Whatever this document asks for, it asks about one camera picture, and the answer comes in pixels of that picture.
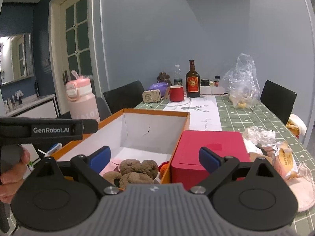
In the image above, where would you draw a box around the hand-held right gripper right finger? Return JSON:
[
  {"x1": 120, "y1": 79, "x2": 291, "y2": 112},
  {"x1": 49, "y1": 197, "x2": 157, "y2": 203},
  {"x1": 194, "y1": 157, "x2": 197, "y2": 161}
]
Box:
[{"x1": 188, "y1": 146, "x2": 282, "y2": 195}]

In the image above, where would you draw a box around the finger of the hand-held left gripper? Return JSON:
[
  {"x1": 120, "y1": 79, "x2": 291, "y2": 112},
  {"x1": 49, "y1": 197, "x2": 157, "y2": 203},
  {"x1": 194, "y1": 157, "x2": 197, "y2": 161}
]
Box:
[{"x1": 82, "y1": 119, "x2": 99, "y2": 136}]

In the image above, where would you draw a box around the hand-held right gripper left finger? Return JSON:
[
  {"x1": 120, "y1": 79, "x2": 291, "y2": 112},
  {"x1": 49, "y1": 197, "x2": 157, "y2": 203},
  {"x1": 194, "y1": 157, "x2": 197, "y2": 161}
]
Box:
[{"x1": 33, "y1": 146, "x2": 122, "y2": 195}]

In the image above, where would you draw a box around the orange crochet ball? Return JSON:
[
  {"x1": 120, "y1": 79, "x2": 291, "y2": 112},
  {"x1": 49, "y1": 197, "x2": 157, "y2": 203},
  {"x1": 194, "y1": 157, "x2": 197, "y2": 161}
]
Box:
[{"x1": 159, "y1": 161, "x2": 171, "y2": 180}]

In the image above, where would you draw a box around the orange cardboard box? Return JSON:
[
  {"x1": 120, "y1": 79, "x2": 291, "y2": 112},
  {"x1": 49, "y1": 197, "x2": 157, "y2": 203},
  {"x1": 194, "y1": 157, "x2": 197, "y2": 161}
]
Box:
[{"x1": 50, "y1": 108, "x2": 191, "y2": 193}]

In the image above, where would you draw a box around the yellow snack packet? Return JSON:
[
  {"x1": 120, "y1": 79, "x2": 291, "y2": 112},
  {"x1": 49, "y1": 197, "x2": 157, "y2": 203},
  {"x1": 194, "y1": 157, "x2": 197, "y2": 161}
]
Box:
[{"x1": 273, "y1": 141, "x2": 304, "y2": 180}]

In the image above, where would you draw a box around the person's left hand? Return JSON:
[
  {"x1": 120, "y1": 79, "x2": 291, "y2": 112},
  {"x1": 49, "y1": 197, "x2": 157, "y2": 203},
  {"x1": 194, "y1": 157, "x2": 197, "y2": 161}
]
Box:
[{"x1": 0, "y1": 147, "x2": 31, "y2": 203}]

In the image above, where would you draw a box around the red box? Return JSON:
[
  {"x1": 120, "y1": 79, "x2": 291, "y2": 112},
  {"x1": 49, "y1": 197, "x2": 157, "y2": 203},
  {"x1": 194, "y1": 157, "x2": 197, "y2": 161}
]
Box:
[{"x1": 170, "y1": 130, "x2": 251, "y2": 191}]

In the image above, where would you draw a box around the small white blue carton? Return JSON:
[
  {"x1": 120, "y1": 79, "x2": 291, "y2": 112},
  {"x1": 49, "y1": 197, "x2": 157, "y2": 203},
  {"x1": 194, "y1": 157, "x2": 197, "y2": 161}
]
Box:
[{"x1": 45, "y1": 143, "x2": 62, "y2": 157}]

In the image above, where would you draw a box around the pink water bottle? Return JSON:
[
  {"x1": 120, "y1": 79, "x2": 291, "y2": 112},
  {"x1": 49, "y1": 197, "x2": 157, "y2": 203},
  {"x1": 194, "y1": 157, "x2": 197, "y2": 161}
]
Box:
[{"x1": 65, "y1": 70, "x2": 100, "y2": 124}]

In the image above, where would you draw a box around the white sideboard cabinet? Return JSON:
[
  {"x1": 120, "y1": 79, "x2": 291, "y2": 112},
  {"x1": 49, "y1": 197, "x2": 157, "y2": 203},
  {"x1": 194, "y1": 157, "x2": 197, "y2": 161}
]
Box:
[{"x1": 5, "y1": 94, "x2": 60, "y2": 119}]

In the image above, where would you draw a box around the green checked tablecloth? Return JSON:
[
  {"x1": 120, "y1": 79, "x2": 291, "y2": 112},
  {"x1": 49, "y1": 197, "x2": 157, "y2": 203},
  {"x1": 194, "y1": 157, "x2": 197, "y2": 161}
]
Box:
[{"x1": 133, "y1": 95, "x2": 315, "y2": 228}]

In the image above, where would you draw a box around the crumpled clear plastic wrapper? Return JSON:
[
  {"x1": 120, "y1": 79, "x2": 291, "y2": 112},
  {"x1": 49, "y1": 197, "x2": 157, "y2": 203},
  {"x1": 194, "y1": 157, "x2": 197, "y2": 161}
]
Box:
[{"x1": 242, "y1": 126, "x2": 283, "y2": 153}]

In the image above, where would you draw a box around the small beige radio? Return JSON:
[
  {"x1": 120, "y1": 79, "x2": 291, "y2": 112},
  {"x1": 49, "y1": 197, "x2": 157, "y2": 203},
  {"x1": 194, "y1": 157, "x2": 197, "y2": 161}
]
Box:
[{"x1": 142, "y1": 90, "x2": 161, "y2": 103}]

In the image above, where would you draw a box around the white tray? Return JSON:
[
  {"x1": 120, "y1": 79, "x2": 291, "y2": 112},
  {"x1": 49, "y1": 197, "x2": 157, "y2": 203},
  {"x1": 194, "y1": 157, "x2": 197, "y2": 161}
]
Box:
[{"x1": 200, "y1": 86, "x2": 225, "y2": 95}]

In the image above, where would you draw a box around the red cup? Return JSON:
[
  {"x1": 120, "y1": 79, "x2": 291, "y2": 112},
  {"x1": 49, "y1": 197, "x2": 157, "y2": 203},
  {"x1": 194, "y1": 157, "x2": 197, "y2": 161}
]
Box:
[{"x1": 169, "y1": 85, "x2": 184, "y2": 102}]

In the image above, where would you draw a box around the purple pouch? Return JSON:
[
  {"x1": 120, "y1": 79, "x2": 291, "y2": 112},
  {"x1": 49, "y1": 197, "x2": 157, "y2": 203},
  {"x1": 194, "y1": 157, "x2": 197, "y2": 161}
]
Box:
[{"x1": 148, "y1": 82, "x2": 170, "y2": 92}]

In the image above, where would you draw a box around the brown liquor bottle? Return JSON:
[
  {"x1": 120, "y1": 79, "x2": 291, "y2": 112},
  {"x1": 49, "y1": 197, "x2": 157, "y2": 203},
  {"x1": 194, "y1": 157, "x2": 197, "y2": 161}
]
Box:
[{"x1": 185, "y1": 60, "x2": 201, "y2": 98}]

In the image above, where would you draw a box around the large clear plastic bag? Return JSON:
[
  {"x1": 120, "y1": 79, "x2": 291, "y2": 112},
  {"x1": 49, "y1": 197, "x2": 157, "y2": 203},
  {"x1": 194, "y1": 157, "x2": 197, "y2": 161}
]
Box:
[{"x1": 223, "y1": 53, "x2": 261, "y2": 109}]

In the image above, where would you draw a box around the glass panel door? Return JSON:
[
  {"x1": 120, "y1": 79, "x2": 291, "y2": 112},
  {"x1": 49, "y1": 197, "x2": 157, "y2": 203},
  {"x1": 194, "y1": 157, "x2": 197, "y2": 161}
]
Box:
[{"x1": 49, "y1": 0, "x2": 99, "y2": 99}]

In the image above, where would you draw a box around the brown figurine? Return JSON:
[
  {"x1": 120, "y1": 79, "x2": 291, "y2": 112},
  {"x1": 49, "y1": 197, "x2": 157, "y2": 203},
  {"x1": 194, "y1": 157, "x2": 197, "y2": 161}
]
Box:
[{"x1": 157, "y1": 71, "x2": 171, "y2": 85}]

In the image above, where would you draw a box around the clear plastic water bottle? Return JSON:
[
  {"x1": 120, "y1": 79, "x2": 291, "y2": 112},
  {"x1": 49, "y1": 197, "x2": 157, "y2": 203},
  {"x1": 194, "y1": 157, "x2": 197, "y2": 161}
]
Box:
[{"x1": 174, "y1": 64, "x2": 183, "y2": 86}]

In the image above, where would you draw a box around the white yellow chair cushion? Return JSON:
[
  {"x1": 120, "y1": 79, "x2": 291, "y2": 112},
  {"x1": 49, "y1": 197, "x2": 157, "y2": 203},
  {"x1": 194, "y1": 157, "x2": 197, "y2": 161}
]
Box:
[{"x1": 286, "y1": 114, "x2": 308, "y2": 138}]

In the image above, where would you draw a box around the wall mirror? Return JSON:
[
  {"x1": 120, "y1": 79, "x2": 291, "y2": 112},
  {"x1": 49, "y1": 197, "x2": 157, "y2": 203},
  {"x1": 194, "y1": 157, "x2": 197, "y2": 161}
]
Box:
[{"x1": 0, "y1": 33, "x2": 33, "y2": 85}]

